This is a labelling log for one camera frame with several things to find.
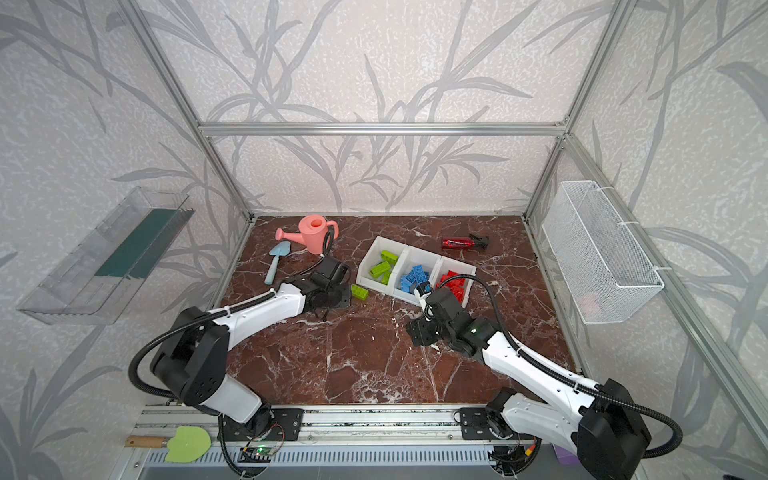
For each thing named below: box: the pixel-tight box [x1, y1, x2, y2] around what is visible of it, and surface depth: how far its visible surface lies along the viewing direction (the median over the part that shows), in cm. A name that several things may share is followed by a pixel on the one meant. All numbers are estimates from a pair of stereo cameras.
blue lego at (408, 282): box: [402, 275, 417, 289], surface depth 97 cm
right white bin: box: [429, 256, 477, 308], surface depth 99 cm
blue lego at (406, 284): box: [401, 276, 413, 293], surface depth 98 cm
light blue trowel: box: [264, 241, 291, 286], surface depth 110 cm
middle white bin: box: [389, 246, 443, 306], surface depth 98 cm
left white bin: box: [356, 236, 409, 295], surface depth 105 cm
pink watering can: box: [275, 215, 339, 255], surface depth 106 cm
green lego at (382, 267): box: [369, 261, 391, 278], surface depth 104 cm
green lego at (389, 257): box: [381, 250, 399, 264], surface depth 107 cm
